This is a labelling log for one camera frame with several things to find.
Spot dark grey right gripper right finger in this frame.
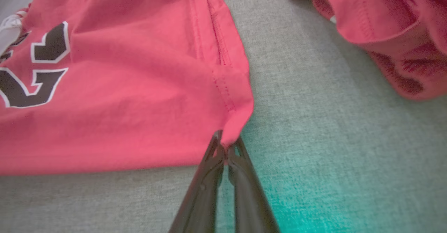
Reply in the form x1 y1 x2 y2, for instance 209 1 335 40
227 137 280 233

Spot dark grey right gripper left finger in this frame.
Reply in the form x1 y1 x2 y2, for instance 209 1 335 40
169 130 226 233

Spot red jersey with black number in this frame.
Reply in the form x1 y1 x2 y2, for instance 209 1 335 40
0 0 254 176

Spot red shorts with white trim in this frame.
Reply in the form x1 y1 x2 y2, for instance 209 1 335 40
279 0 447 101

